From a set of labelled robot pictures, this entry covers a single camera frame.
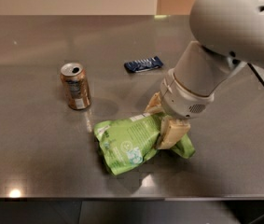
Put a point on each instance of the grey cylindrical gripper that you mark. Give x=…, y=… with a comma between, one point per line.
x=181, y=101

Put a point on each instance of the green rice chip bag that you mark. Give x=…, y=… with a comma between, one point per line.
x=127, y=143

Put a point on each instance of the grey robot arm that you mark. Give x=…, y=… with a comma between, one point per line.
x=228, y=35

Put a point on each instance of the dark blue snack bar wrapper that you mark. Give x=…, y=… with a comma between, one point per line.
x=143, y=65

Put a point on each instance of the orange soda can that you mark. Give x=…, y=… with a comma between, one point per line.
x=75, y=84

